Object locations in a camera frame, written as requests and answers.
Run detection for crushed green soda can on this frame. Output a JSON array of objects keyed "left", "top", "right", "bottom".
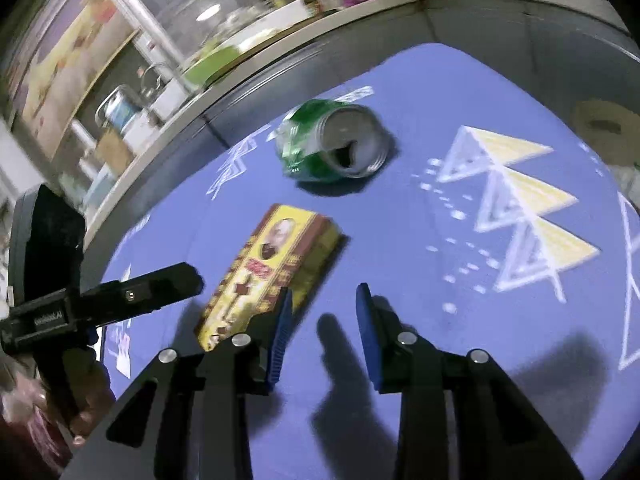
[{"left": 274, "top": 99, "right": 392, "bottom": 183}]

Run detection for steel kitchen faucet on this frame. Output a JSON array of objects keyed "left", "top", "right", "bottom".
[{"left": 139, "top": 62, "right": 172, "bottom": 103}]

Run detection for tan round trash bin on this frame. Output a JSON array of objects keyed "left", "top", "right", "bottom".
[{"left": 572, "top": 100, "right": 640, "bottom": 167}]

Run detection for left hand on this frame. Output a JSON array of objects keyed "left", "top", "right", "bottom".
[{"left": 1, "top": 348, "right": 115, "bottom": 448}]

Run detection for yellow red carton box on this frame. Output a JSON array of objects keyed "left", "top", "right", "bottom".
[{"left": 195, "top": 204, "right": 342, "bottom": 352}]

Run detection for purple patterned table mat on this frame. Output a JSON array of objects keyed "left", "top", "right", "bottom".
[{"left": 106, "top": 44, "right": 639, "bottom": 479}]

